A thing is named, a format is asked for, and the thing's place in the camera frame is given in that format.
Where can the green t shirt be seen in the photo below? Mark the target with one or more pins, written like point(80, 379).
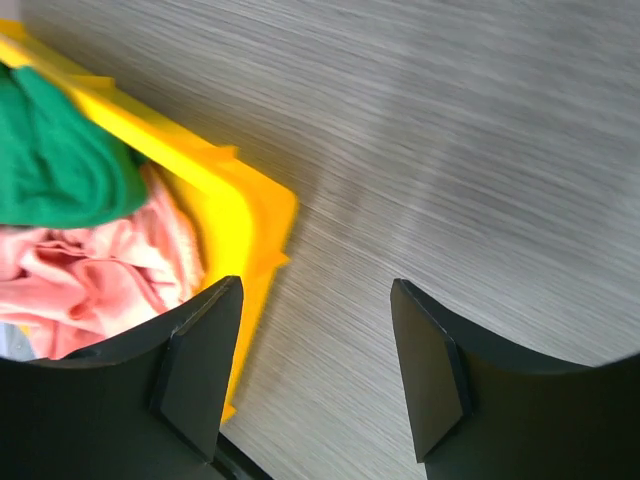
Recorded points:
point(59, 169)

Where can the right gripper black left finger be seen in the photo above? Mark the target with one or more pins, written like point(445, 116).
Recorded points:
point(144, 404)

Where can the pink t shirt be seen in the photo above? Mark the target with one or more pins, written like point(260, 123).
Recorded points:
point(70, 288)

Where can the yellow plastic bin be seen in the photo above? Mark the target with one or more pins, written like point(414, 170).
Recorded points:
point(243, 219)

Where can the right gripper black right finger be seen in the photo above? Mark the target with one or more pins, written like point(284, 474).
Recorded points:
point(481, 406)

